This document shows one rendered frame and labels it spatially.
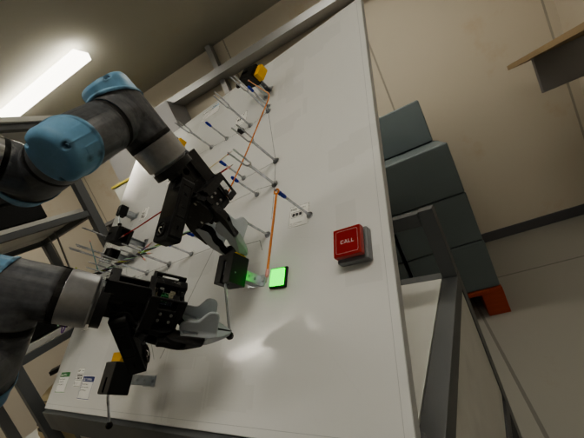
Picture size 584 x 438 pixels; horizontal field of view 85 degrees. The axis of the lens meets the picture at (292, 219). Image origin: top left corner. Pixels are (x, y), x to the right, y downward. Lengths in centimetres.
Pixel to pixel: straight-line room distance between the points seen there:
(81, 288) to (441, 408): 56
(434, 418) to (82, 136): 63
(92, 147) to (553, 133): 319
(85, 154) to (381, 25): 292
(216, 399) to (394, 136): 207
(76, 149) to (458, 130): 293
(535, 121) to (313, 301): 290
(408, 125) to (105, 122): 212
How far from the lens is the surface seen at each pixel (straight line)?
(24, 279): 53
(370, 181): 59
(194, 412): 73
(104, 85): 56
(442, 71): 314
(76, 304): 52
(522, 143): 325
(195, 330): 56
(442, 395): 64
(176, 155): 56
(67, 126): 48
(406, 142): 241
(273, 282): 62
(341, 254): 51
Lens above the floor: 122
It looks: 7 degrees down
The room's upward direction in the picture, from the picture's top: 24 degrees counter-clockwise
